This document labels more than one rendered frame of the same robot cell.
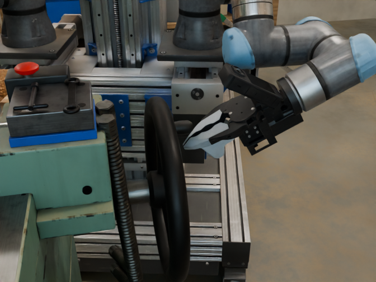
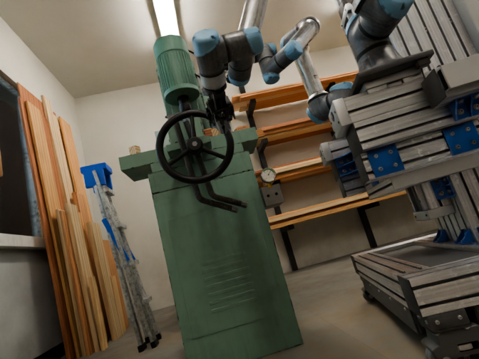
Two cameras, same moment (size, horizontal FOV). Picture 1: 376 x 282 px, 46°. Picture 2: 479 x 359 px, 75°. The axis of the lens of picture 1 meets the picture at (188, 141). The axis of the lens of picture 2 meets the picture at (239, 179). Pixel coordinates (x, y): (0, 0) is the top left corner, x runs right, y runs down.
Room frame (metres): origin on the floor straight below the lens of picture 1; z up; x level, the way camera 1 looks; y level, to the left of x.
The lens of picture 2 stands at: (0.78, -1.05, 0.41)
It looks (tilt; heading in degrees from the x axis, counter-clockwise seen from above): 12 degrees up; 95
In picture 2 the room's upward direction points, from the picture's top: 15 degrees counter-clockwise
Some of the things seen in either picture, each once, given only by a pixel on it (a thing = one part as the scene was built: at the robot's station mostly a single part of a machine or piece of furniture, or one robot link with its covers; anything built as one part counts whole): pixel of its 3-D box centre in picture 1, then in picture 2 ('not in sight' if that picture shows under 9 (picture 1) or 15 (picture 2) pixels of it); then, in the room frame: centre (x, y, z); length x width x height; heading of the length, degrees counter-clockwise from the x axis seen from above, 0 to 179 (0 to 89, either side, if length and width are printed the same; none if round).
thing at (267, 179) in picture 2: not in sight; (268, 177); (0.78, 0.22, 0.65); 0.06 x 0.04 x 0.08; 12
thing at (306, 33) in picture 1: (310, 44); (241, 48); (0.81, -0.23, 0.96); 0.11 x 0.11 x 0.08; 11
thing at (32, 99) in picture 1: (33, 95); not in sight; (0.48, 0.19, 1.00); 0.07 x 0.04 x 0.01; 12
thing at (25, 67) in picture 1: (26, 68); not in sight; (0.53, 0.21, 1.02); 0.03 x 0.03 x 0.01
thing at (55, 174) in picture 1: (56, 149); (187, 135); (0.50, 0.18, 0.91); 0.15 x 0.14 x 0.09; 12
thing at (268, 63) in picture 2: not in sight; (271, 69); (0.94, 0.29, 1.15); 0.11 x 0.08 x 0.11; 137
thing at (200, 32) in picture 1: (199, 24); (378, 65); (1.24, -0.03, 0.87); 0.15 x 0.15 x 0.10
